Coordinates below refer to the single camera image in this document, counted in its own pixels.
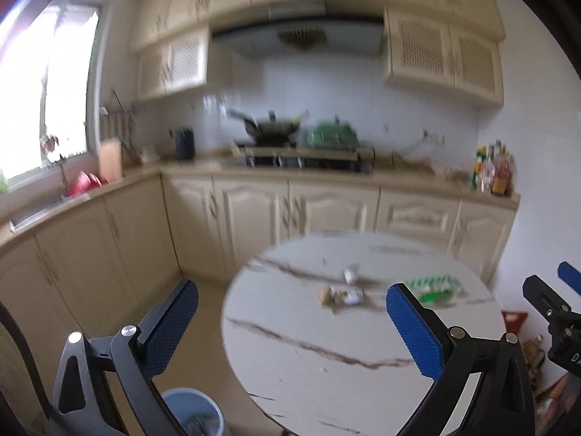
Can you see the yellow white wrapper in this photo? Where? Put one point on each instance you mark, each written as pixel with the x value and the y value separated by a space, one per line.
pixel 347 295

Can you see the wide white wall socket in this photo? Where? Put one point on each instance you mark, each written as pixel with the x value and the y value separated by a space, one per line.
pixel 435 138

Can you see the stack of white bowls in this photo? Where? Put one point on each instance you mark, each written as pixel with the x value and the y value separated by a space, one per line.
pixel 150 154

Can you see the round marble table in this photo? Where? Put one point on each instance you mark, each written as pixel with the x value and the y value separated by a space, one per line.
pixel 295 327

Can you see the cream base cabinets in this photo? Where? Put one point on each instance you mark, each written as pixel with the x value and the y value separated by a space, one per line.
pixel 254 213

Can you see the green white packet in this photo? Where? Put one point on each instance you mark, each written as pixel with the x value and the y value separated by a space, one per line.
pixel 431 288

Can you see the green electric cooking pot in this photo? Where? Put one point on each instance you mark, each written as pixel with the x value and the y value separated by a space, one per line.
pixel 331 134

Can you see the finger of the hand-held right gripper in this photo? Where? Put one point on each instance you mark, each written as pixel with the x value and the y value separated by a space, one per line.
pixel 542 295
pixel 571 277

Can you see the small lattice door cabinet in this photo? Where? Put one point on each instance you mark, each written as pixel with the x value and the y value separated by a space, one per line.
pixel 181 61

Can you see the red plastic tub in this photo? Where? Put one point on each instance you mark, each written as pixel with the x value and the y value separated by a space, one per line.
pixel 84 184

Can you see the hanging utensil rack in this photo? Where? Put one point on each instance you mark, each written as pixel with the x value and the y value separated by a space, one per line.
pixel 122 111

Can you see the black wok with lid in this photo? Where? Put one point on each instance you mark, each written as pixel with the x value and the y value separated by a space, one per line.
pixel 272 129

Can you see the black range hood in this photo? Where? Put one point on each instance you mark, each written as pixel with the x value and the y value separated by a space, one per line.
pixel 272 38

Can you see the wooden cutting board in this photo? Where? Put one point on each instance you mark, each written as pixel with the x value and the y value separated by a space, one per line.
pixel 110 159

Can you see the group of condiment bottles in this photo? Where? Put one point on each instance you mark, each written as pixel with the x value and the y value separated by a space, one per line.
pixel 497 172

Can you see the blue waste bin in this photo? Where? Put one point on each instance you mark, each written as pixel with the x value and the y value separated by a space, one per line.
pixel 181 404

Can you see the black electric kettle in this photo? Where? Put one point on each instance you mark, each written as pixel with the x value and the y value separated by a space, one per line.
pixel 185 143

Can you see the red snack bag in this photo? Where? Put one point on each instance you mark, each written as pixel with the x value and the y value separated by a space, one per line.
pixel 515 321

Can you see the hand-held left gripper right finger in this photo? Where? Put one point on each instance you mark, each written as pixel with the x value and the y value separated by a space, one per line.
pixel 415 331

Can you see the ginger piece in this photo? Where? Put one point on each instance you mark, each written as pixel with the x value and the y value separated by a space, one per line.
pixel 324 295

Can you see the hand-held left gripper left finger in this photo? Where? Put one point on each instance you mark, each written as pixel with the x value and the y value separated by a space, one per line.
pixel 174 322

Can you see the small white cup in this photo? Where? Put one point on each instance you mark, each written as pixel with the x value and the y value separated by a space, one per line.
pixel 351 276

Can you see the white scalloped bowl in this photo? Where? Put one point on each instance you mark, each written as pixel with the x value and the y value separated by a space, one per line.
pixel 455 174

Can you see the steel kitchen faucet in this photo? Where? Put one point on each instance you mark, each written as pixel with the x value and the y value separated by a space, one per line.
pixel 62 172

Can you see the steel kitchen sink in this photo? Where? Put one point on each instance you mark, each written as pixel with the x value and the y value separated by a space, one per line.
pixel 36 215

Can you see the black gas hob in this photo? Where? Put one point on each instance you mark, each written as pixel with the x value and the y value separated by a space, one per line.
pixel 299 163

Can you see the yellow plastic bag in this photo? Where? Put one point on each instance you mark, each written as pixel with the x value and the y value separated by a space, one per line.
pixel 533 354

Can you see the wide lattice door cabinet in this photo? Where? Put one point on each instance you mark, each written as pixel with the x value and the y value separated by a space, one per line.
pixel 422 50

